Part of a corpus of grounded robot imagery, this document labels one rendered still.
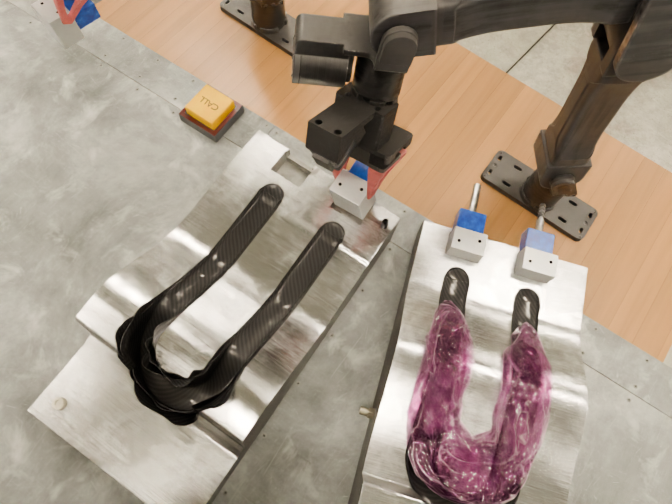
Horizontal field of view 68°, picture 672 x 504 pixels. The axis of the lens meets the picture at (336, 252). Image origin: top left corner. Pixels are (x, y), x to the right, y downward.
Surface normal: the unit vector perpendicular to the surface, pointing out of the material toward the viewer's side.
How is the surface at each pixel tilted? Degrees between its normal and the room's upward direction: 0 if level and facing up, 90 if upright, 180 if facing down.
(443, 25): 87
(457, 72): 0
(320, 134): 70
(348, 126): 21
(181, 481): 0
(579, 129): 90
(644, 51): 90
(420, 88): 0
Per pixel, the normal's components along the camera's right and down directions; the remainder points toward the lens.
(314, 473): 0.06, -0.35
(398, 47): 0.00, 0.94
